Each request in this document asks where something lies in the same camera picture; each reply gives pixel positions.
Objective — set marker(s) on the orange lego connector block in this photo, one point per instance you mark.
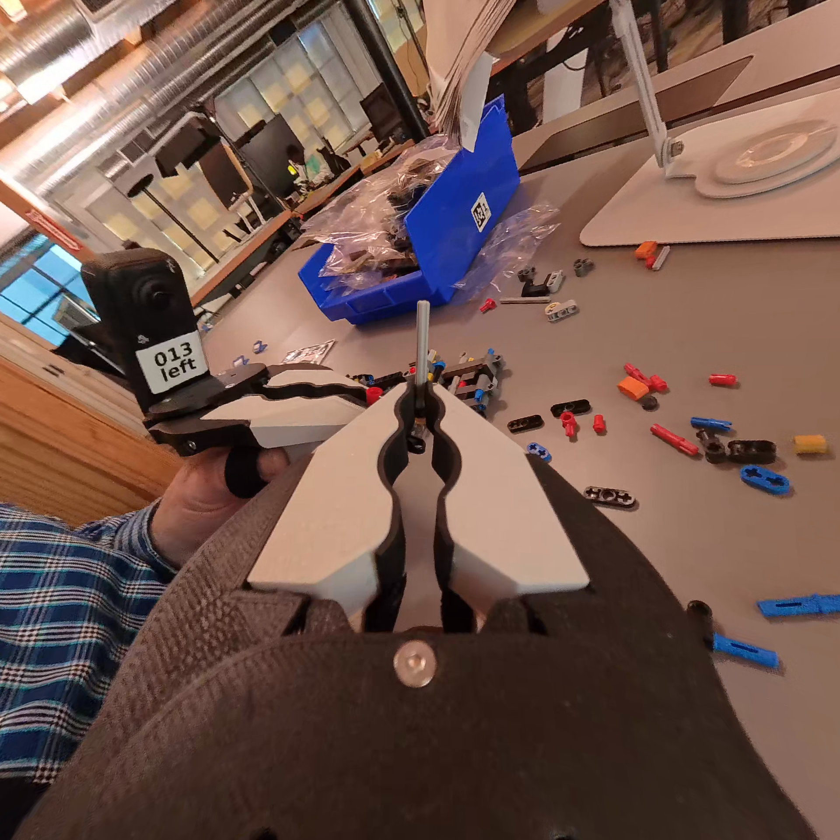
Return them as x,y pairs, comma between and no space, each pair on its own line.
632,388

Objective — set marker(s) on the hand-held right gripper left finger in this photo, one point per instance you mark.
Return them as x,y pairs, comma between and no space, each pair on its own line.
328,525

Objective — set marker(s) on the large lego technic chassis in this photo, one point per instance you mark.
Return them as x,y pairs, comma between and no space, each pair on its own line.
472,380

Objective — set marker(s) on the short grey lego axle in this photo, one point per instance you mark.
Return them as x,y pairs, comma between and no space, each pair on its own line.
525,300

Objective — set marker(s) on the dark grey lego connector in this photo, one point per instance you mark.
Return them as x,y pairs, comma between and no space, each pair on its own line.
583,265

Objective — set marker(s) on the short blue lego pin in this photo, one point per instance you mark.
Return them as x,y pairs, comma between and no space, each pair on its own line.
711,423

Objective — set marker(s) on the light grey lego beam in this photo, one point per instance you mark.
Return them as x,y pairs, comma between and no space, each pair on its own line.
564,312

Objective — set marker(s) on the long grey lego axle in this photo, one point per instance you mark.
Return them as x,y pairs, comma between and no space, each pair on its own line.
423,341

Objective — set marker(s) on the silver ventilation duct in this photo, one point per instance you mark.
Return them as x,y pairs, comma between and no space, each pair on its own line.
46,59

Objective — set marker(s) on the black computer monitor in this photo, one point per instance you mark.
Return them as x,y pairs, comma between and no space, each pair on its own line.
380,111
272,154

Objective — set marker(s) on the red and grey lego pin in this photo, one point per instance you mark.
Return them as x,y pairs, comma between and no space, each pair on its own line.
659,258

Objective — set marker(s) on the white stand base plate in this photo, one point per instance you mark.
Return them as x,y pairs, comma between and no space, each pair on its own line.
656,216

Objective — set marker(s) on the blue lego pin black end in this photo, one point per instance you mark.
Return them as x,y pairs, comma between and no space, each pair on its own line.
745,651

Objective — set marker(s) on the black floor lamp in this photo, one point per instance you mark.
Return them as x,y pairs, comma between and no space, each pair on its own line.
140,186

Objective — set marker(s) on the lego sticker sheet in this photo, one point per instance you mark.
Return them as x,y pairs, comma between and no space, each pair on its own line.
308,353

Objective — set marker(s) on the small orange lego piece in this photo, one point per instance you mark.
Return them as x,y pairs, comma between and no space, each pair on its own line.
646,249

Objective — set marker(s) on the blue two-hole lego beam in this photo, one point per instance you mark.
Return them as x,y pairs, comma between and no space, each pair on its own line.
539,451
765,479

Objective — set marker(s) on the black and grey lego bracket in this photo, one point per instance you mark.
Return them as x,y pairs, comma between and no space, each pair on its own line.
535,285

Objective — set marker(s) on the black studio light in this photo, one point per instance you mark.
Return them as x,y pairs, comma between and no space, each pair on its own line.
187,141

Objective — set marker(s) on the pile of clear plastic bags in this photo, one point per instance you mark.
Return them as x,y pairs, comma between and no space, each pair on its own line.
367,210

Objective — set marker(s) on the long red lego pin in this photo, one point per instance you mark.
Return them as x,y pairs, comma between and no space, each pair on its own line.
674,439

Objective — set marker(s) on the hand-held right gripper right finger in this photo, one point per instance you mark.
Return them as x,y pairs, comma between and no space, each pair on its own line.
512,531

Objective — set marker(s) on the yellow lego connector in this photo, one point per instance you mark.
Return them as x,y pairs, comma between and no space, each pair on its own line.
810,444

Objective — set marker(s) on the instruction booklet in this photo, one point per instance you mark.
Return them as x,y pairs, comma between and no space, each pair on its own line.
463,72

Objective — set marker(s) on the blue storage bin white label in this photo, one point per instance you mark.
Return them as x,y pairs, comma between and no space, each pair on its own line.
453,216

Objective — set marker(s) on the black lego connector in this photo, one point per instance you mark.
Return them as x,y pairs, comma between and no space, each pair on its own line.
714,447
753,451

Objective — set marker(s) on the black lego beam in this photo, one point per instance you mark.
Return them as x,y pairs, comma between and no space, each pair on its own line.
610,497
525,423
569,408

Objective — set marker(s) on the small black lego subassembly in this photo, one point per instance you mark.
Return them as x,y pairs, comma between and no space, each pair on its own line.
418,430

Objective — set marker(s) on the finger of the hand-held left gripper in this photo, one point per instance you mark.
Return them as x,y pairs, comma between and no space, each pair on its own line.
289,423
308,379

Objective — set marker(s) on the long blue lego pin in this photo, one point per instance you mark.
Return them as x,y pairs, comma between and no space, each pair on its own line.
797,605

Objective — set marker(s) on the red lego pin connector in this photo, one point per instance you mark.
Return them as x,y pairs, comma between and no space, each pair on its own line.
569,423

